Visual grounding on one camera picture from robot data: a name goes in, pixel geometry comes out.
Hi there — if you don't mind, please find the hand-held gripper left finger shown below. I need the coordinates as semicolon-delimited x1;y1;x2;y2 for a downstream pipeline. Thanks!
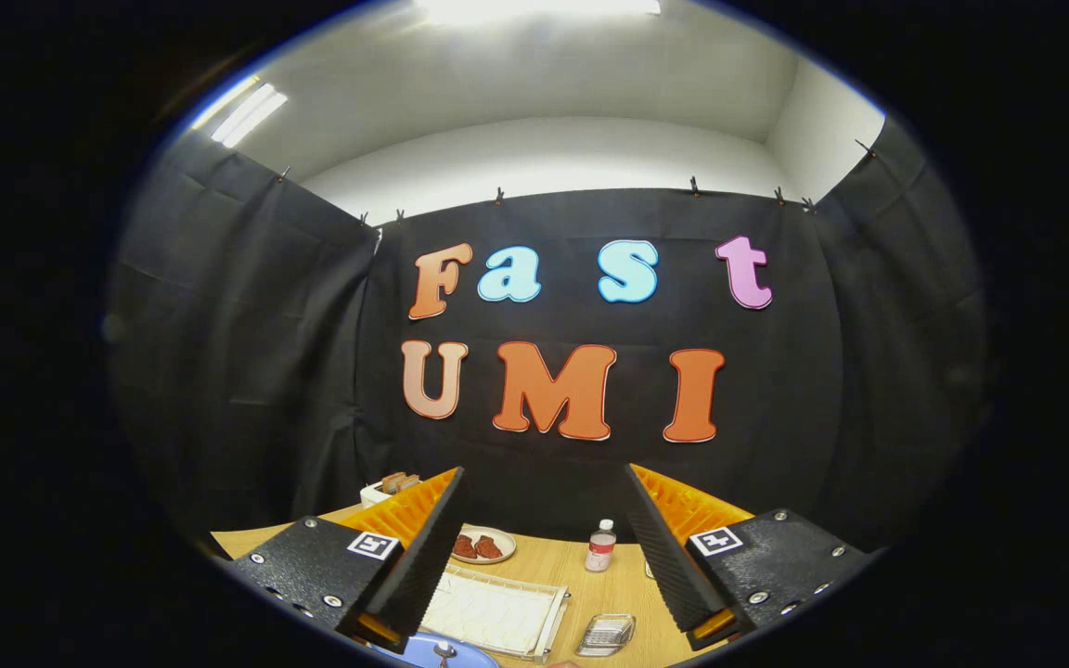
210;467;469;655

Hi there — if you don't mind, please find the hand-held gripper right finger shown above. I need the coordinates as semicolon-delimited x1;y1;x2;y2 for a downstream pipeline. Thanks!
623;462;879;650

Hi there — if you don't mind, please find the white wire dish rack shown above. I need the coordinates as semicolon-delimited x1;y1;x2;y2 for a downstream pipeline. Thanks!
419;564;571;662

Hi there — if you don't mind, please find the metal wire basket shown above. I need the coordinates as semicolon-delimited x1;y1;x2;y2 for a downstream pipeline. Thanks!
575;612;637;658

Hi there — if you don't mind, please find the blue plate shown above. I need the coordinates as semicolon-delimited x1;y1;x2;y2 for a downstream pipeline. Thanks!
369;631;500;668

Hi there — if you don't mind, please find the beige plate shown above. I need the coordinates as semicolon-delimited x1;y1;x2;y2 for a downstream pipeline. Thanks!
449;525;517;565

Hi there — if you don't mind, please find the clear bottle with red label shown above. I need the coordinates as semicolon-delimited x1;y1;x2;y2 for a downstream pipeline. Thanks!
585;519;617;573

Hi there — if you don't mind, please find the row of black cloth clips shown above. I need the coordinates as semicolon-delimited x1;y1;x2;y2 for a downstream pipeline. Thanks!
277;137;879;226

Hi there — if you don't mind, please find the ceiling light panel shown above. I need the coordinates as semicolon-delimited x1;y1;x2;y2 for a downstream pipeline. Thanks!
414;0;663;27
191;76;290;149

